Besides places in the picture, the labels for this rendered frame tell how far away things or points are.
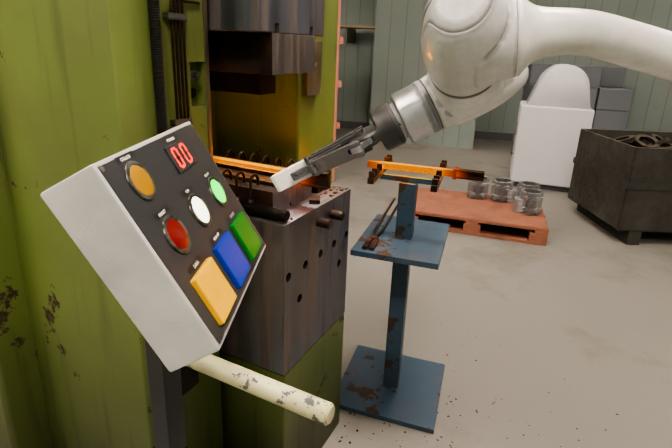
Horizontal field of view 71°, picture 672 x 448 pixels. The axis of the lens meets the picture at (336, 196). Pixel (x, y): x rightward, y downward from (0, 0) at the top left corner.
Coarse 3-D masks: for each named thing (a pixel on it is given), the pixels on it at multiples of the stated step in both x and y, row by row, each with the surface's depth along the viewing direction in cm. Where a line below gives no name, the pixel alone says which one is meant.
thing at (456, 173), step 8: (376, 160) 173; (384, 168) 170; (392, 168) 169; (400, 168) 168; (408, 168) 167; (416, 168) 166; (424, 168) 165; (432, 168) 164; (440, 168) 165; (448, 168) 165; (456, 168) 163; (456, 176) 163; (464, 176) 162; (472, 176) 162; (480, 176) 161
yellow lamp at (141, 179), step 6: (132, 168) 61; (138, 168) 62; (132, 174) 60; (138, 174) 61; (144, 174) 63; (132, 180) 60; (138, 180) 61; (144, 180) 62; (150, 180) 64; (138, 186) 60; (144, 186) 61; (150, 186) 63; (144, 192) 61; (150, 192) 62
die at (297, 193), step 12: (228, 168) 137; (240, 168) 135; (252, 168) 134; (228, 180) 129; (240, 180) 129; (252, 180) 128; (264, 180) 127; (240, 192) 125; (252, 192) 123; (264, 192) 121; (276, 192) 121; (288, 192) 127; (300, 192) 133; (264, 204) 122; (276, 204) 122; (288, 204) 128
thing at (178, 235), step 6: (168, 222) 63; (174, 222) 64; (168, 228) 62; (174, 228) 63; (180, 228) 65; (174, 234) 63; (180, 234) 64; (186, 234) 66; (174, 240) 62; (180, 240) 63; (186, 240) 65; (180, 246) 63; (186, 246) 64
